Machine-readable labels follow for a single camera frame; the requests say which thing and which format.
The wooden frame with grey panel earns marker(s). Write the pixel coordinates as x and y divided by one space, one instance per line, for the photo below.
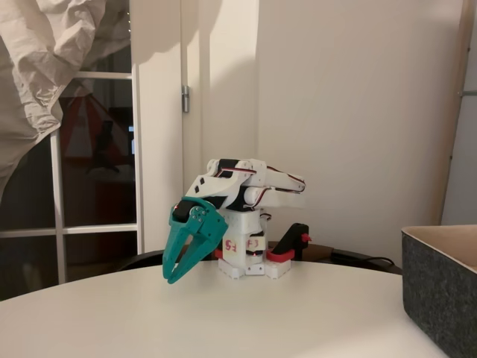
452 112

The black clamp with red pads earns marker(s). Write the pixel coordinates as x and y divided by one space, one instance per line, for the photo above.
294 235
219 253

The metal door hinge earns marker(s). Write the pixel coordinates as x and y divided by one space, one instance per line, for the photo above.
186 98

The white glazed door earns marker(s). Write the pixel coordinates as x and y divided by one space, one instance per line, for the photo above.
137 149

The beige crumpled curtain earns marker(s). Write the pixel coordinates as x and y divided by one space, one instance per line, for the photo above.
37 56

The dark grey felt basket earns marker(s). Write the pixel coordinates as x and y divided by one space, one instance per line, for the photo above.
436 283

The teal gripper black servo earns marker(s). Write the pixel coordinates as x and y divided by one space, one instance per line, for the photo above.
189 228

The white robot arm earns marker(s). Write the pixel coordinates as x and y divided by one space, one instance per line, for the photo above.
261 201

